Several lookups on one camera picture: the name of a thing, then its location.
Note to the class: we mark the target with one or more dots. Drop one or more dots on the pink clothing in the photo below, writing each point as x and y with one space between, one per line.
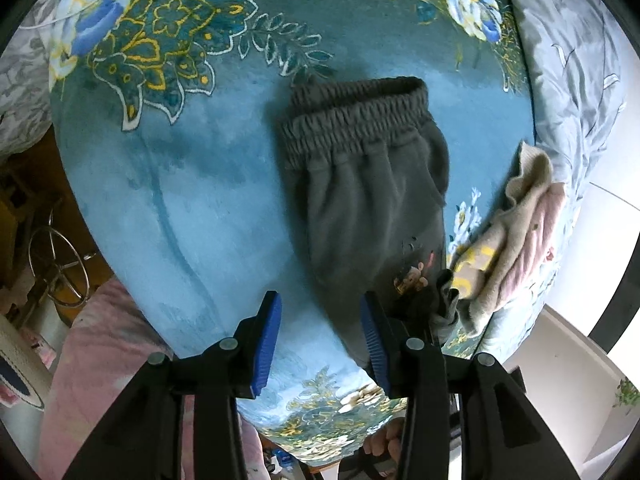
100 360

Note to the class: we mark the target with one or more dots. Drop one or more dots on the grey patterned pillow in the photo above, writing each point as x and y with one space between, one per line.
25 80

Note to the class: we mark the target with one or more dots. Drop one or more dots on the grey floral bedsheet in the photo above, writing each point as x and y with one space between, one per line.
565 110

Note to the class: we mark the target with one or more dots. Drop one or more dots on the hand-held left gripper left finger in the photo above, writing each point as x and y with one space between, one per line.
266 340

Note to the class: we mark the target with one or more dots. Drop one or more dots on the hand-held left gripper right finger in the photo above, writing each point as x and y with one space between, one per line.
375 340

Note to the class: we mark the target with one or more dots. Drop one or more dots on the white cabinet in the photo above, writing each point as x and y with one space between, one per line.
560 385

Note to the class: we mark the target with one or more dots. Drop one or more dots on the dark grey pants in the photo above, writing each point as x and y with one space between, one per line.
360 200

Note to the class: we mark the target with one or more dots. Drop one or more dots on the beige and pink garment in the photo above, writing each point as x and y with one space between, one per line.
515 240

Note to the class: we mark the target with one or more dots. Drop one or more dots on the blue floral blanket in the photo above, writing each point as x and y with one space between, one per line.
200 185

